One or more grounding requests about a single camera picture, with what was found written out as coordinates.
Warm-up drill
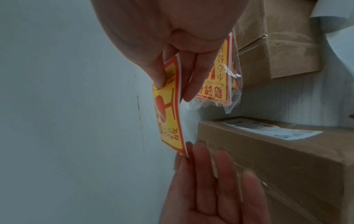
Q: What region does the white shipping label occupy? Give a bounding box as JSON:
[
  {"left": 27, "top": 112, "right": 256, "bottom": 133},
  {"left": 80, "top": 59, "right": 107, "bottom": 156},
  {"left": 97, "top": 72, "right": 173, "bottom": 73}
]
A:
[{"left": 218, "top": 118, "right": 323, "bottom": 141}]

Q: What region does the white paper sheet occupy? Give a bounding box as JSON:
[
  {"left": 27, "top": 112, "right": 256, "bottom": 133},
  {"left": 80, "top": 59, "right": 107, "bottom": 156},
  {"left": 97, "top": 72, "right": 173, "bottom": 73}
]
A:
[{"left": 308, "top": 0, "right": 354, "bottom": 120}]

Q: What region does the person's left hand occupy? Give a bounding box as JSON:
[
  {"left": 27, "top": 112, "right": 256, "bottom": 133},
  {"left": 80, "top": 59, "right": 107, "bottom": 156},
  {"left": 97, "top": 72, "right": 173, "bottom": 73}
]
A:
[{"left": 159, "top": 142, "right": 274, "bottom": 224}]

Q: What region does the taped cardboard box with label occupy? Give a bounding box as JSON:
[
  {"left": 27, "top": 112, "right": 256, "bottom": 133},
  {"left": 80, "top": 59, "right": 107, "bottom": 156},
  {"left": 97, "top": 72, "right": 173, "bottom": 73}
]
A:
[{"left": 198, "top": 116, "right": 354, "bottom": 224}]

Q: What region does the yellow red warning sticker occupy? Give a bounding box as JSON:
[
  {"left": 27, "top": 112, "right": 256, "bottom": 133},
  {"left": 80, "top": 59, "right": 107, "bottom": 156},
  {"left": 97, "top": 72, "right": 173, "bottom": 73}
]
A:
[{"left": 153, "top": 55, "right": 192, "bottom": 158}]

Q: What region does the stack of yellow red stickers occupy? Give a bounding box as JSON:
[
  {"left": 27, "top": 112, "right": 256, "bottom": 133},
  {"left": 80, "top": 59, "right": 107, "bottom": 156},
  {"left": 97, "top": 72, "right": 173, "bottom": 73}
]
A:
[{"left": 195, "top": 32, "right": 238, "bottom": 107}]

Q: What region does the person's right hand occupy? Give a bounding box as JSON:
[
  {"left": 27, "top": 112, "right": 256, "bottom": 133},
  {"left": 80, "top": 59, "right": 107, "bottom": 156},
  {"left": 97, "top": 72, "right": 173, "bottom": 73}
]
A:
[{"left": 90, "top": 0, "right": 249, "bottom": 103}]

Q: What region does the clear plastic bag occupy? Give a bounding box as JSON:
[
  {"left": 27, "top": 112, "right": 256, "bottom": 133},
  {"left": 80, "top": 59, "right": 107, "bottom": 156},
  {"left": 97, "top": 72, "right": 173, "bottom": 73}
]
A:
[{"left": 189, "top": 28, "right": 243, "bottom": 115}]

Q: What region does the plain brown cardboard box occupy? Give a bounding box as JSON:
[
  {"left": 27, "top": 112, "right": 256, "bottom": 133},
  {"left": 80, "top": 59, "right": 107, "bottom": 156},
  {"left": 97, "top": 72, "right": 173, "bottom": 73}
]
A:
[{"left": 232, "top": 0, "right": 323, "bottom": 89}]

